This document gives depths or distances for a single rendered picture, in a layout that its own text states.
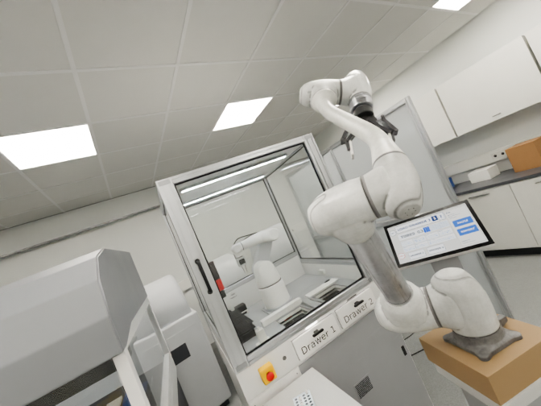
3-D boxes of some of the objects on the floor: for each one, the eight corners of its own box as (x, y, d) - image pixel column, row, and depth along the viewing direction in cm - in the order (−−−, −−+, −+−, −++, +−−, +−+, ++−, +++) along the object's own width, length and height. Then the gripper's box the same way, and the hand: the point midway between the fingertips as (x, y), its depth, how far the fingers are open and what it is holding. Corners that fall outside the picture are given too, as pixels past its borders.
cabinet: (440, 415, 164) (388, 298, 168) (315, 562, 123) (248, 403, 126) (347, 360, 252) (313, 284, 255) (255, 436, 211) (216, 344, 214)
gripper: (329, 110, 102) (336, 153, 92) (398, 97, 97) (412, 140, 86) (331, 124, 109) (336, 165, 98) (394, 112, 103) (408, 155, 93)
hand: (372, 151), depth 93 cm, fingers open, 13 cm apart
